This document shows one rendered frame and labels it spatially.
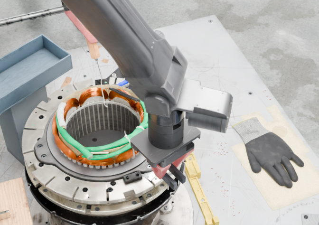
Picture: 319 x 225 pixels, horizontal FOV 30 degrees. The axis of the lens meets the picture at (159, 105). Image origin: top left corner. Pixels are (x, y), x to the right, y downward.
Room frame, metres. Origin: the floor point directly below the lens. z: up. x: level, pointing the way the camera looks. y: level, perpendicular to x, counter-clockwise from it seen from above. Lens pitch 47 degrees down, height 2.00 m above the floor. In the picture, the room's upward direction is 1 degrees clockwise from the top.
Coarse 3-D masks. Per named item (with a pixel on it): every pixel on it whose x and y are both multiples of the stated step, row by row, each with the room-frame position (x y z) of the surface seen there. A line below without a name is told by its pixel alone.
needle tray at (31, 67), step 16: (16, 48) 1.05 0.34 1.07; (32, 48) 1.07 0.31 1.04; (48, 48) 1.08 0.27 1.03; (0, 64) 1.01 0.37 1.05; (16, 64) 1.03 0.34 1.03; (32, 64) 1.04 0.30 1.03; (48, 64) 1.04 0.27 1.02; (64, 64) 1.01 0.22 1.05; (0, 80) 0.98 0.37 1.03; (16, 80) 0.98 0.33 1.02; (32, 80) 0.95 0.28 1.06; (48, 80) 0.98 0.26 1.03; (0, 96) 0.93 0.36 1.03; (16, 96) 0.91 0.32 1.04; (32, 96) 0.96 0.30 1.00; (0, 112) 0.88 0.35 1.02; (16, 112) 0.92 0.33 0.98; (16, 128) 0.91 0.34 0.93; (16, 144) 0.93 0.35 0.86
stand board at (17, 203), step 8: (0, 184) 0.66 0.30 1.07; (8, 184) 0.66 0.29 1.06; (16, 184) 0.66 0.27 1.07; (0, 192) 0.64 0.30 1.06; (8, 192) 0.64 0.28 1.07; (16, 192) 0.64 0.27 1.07; (24, 192) 0.64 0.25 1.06; (0, 200) 0.62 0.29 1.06; (8, 200) 0.62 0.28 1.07; (16, 200) 0.62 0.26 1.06; (24, 200) 0.62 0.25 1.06; (0, 208) 0.60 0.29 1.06; (8, 208) 0.61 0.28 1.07; (16, 208) 0.61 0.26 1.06; (24, 208) 0.61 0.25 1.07; (16, 216) 0.59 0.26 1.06; (24, 216) 0.59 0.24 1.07; (0, 224) 0.57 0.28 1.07; (8, 224) 0.57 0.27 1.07; (16, 224) 0.57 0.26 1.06; (24, 224) 0.57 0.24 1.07; (32, 224) 0.57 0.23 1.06
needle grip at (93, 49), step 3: (90, 33) 0.78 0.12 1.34; (87, 42) 0.77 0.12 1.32; (96, 42) 0.78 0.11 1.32; (90, 45) 0.77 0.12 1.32; (93, 45) 0.77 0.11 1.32; (96, 45) 0.77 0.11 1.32; (90, 48) 0.77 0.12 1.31; (93, 48) 0.77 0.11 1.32; (96, 48) 0.77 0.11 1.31; (90, 51) 0.77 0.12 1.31; (93, 51) 0.77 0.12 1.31; (96, 51) 0.77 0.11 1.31; (90, 54) 0.77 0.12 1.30; (93, 54) 0.76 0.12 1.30; (96, 54) 0.76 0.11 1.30; (99, 54) 0.77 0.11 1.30; (93, 57) 0.76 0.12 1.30; (96, 57) 0.76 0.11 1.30
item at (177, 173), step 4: (172, 164) 0.63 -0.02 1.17; (172, 168) 0.62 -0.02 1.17; (176, 168) 0.62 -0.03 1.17; (172, 172) 0.62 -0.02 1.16; (176, 172) 0.61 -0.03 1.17; (180, 172) 0.61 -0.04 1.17; (176, 176) 0.61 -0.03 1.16; (180, 176) 0.60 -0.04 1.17; (184, 176) 0.60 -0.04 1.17; (180, 180) 0.60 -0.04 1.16; (184, 180) 0.60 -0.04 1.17
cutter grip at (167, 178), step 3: (165, 174) 0.61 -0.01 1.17; (168, 174) 0.61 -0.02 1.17; (165, 177) 0.60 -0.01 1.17; (168, 177) 0.60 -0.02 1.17; (165, 180) 0.60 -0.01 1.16; (168, 180) 0.60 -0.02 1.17; (171, 180) 0.59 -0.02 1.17; (174, 180) 0.59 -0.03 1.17; (168, 183) 0.60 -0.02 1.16; (171, 183) 0.59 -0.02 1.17; (174, 183) 0.59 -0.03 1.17; (171, 186) 0.59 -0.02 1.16; (174, 186) 0.59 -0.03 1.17; (174, 189) 0.59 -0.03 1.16
